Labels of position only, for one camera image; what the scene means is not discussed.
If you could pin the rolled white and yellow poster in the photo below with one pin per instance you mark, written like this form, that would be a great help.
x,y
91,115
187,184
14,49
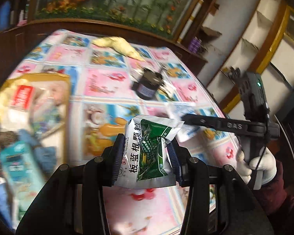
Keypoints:
x,y
190,20

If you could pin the brown plush object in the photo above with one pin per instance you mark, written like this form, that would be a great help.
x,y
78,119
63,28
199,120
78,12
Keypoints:
x,y
5,139

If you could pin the blue bottle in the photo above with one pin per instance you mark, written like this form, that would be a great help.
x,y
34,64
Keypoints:
x,y
3,14

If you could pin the person's right hand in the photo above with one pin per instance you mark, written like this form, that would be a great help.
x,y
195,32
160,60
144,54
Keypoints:
x,y
264,164

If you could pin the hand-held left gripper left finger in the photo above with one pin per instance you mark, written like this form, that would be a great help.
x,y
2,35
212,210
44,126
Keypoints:
x,y
116,156

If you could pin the pale yellow cloth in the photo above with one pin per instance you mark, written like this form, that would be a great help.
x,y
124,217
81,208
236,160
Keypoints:
x,y
122,46

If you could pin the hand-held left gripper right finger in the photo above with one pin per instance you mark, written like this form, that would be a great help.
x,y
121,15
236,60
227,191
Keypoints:
x,y
175,166

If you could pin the teal packet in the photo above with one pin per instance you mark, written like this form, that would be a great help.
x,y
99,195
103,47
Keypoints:
x,y
19,171

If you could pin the yellow cardboard box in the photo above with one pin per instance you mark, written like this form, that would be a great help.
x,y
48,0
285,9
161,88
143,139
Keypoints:
x,y
65,90

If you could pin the person's right forearm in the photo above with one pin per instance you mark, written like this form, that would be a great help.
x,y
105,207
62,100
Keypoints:
x,y
279,200

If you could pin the dark round jar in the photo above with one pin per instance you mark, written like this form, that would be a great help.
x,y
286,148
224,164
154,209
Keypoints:
x,y
148,84

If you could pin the green and white sachet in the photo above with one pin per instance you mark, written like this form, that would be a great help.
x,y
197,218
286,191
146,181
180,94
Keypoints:
x,y
147,151

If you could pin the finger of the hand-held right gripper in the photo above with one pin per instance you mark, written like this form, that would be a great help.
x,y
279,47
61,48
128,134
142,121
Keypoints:
x,y
223,124

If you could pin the purple flower bunch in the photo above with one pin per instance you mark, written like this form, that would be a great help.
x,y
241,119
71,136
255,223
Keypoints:
x,y
195,45

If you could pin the large aquarium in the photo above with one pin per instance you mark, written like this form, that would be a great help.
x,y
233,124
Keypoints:
x,y
125,0

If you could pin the blue knitted cloth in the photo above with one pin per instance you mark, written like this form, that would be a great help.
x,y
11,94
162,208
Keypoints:
x,y
46,156

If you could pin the red label white packet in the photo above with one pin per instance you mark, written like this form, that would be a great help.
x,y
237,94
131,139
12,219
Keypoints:
x,y
22,98

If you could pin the white stepped wall structure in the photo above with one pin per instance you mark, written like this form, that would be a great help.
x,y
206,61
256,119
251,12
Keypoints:
x,y
250,44

